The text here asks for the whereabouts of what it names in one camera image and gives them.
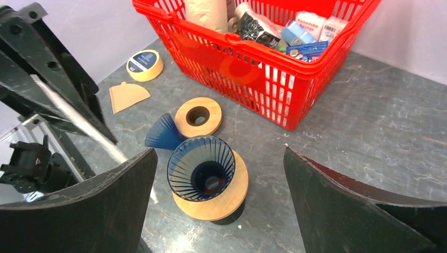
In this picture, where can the blue ribbed dripper cone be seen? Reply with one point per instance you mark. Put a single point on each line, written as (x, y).
(201, 168)
(164, 134)

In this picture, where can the light blue small box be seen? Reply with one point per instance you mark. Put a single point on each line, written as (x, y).
(293, 34)

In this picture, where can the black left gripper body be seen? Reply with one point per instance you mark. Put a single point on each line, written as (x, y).
(33, 167)

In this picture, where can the brown cardboard piece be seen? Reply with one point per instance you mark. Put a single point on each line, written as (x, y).
(126, 95)

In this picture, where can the red plastic shopping basket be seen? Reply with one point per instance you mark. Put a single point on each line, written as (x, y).
(270, 83)

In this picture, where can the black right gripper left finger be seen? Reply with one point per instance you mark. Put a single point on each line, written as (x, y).
(104, 213)

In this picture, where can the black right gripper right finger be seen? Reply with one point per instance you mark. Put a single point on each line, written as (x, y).
(337, 213)

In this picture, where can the dark snack packet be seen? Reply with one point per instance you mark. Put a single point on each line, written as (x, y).
(259, 29)

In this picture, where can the white paper coffee filter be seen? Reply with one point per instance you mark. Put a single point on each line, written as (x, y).
(79, 121)

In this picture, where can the beige paper roll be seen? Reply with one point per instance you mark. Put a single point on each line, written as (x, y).
(211, 14)

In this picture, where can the white red carton box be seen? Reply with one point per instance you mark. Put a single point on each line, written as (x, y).
(331, 28)

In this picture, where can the white pink small box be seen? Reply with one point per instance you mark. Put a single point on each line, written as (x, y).
(311, 22)

